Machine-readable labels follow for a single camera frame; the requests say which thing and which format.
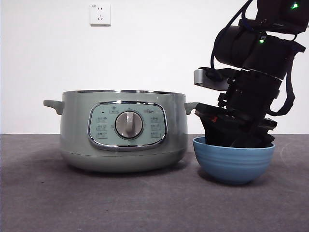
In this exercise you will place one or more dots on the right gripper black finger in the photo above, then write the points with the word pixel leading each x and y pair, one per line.
pixel 217 131
pixel 256 137

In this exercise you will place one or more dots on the pale green electric steamer pot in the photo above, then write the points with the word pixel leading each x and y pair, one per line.
pixel 72 135

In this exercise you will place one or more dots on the blue ribbed bowl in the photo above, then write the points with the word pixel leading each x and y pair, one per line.
pixel 233 164

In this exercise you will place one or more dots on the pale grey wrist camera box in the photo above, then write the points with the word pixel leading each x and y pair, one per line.
pixel 201 78

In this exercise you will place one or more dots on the white wall power socket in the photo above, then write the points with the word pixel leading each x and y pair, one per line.
pixel 100 14

